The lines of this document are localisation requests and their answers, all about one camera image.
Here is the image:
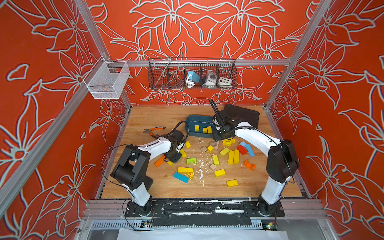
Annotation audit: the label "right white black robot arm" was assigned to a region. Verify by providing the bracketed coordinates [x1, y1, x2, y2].
[212, 113, 300, 217]

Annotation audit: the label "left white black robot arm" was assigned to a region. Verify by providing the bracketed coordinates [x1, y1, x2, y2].
[111, 130, 188, 208]

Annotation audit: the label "black plastic tool case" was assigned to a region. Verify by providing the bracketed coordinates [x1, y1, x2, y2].
[224, 105, 260, 129]

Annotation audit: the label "orange flat block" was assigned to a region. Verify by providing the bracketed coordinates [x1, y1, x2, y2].
[154, 155, 166, 168]

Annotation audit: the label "green arch block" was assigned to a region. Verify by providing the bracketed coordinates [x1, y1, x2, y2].
[186, 158, 197, 166]

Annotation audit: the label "yellow triangle block red outline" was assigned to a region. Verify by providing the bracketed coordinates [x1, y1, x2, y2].
[187, 172, 194, 180]

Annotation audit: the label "teal flat block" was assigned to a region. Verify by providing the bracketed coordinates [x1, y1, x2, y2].
[173, 172, 189, 184]

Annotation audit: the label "teal plastic bin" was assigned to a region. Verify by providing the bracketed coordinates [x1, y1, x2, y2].
[186, 115, 215, 139]

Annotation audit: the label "yellow tilted block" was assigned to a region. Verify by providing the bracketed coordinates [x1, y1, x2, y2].
[220, 148, 230, 157]

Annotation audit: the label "light blue block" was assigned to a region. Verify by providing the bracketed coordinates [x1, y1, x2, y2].
[240, 142, 255, 157]

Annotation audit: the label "white dotted cube in basket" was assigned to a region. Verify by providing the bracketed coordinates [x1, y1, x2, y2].
[219, 77, 232, 89]

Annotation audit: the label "natural wood cube lower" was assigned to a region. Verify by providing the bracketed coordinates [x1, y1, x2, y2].
[210, 164, 217, 171]

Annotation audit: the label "grey white cube in basket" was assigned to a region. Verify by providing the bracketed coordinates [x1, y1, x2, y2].
[202, 72, 217, 87]

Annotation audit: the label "orange arch block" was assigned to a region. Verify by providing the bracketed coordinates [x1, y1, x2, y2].
[244, 160, 256, 171]

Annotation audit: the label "blue white device in basket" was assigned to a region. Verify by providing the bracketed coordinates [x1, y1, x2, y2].
[186, 71, 200, 88]

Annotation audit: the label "orange handled pliers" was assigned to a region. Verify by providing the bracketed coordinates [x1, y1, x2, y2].
[143, 126, 166, 139]

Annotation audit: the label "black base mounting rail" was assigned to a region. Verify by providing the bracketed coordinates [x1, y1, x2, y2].
[123, 198, 285, 229]

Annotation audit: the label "black wire wall basket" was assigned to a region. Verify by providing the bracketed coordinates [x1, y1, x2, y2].
[148, 57, 238, 90]

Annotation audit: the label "clear acrylic wall box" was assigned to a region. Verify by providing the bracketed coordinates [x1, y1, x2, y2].
[83, 62, 131, 100]

